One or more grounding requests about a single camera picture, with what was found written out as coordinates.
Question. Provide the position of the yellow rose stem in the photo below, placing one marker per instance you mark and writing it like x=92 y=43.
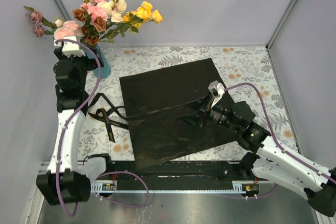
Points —
x=133 y=20

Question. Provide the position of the cream rose stem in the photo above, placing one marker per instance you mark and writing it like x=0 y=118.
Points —
x=111 y=6

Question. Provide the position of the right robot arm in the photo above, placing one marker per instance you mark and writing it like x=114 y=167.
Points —
x=266 y=158

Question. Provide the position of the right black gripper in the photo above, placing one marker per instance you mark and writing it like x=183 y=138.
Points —
x=205 y=106

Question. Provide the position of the black printed ribbon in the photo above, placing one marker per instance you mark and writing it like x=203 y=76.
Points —
x=103 y=116

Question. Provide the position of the small cream bud stem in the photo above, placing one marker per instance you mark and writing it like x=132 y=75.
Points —
x=116 y=17

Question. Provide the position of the mauve rose stem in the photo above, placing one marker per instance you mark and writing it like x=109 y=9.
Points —
x=42 y=26

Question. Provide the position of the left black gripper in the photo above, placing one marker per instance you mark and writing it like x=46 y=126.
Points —
x=93 y=64

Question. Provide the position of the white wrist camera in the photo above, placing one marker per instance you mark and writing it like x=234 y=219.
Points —
x=70 y=48
x=217 y=91

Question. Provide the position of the teal cylindrical vase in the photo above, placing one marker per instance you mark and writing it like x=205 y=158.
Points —
x=105 y=67

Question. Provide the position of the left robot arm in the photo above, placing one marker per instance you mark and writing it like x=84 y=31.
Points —
x=65 y=181

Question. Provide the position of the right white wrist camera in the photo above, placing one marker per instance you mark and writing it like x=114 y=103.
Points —
x=217 y=91

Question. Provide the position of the rust rose stem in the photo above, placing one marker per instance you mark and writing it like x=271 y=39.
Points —
x=91 y=29

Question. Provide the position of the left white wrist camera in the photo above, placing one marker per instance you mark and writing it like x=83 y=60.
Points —
x=70 y=48

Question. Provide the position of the floral tablecloth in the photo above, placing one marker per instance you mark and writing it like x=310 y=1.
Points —
x=234 y=64

